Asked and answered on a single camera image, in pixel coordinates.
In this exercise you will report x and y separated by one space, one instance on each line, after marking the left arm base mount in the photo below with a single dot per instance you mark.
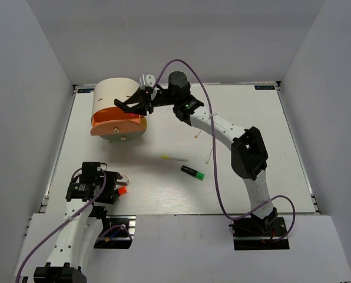
117 233

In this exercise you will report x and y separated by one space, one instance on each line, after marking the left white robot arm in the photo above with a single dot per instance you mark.
86 223

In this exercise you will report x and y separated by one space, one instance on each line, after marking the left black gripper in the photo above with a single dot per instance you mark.
109 197

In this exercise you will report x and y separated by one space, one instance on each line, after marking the cream cylindrical drawer organizer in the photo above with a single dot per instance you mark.
106 91

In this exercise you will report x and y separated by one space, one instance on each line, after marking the white pen pale cap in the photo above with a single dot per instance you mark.
209 154

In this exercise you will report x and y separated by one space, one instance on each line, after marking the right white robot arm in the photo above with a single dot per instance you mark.
248 152

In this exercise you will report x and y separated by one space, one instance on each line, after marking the white pen yellow cap upper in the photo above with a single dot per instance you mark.
197 134

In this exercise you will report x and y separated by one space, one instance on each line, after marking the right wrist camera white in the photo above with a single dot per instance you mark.
146 80

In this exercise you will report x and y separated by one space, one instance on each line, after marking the white pen yellow cap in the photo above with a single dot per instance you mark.
179 159
197 134

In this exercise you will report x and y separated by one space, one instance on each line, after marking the white pen yellow cap lower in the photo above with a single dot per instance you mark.
179 159

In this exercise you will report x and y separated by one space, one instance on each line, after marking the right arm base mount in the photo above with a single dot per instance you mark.
247 236

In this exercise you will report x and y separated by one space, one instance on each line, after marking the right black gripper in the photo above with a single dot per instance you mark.
147 102

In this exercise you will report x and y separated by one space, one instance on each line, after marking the pink white mini stapler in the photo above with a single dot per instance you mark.
123 181

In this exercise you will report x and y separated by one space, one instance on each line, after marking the green highlighter black body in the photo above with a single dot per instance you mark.
192 172

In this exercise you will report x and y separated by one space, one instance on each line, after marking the orange highlighter black body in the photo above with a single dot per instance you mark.
121 191

